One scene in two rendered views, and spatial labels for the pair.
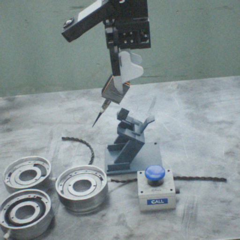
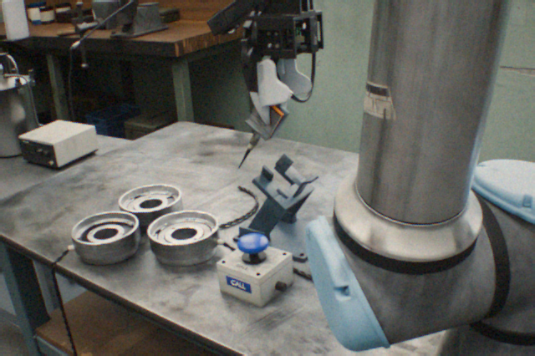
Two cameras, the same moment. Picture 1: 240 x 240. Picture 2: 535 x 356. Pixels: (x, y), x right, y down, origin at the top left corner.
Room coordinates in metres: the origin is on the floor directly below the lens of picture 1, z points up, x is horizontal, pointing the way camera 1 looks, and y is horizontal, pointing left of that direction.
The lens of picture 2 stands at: (0.08, -0.45, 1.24)
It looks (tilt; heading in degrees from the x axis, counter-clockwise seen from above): 23 degrees down; 34
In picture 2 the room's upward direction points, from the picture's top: 4 degrees counter-clockwise
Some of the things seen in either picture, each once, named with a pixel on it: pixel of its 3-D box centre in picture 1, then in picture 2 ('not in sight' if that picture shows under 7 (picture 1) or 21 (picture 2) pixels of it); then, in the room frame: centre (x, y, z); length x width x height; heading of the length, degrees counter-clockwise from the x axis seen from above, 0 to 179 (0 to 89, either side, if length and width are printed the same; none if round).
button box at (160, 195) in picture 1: (159, 189); (258, 272); (0.61, -0.06, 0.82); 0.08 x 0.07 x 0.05; 86
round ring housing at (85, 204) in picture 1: (82, 188); (185, 238); (0.64, 0.09, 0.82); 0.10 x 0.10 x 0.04
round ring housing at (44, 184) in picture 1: (28, 178); (151, 208); (0.70, 0.21, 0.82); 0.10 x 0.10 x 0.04
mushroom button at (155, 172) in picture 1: (155, 179); (253, 255); (0.61, -0.05, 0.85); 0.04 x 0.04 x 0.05
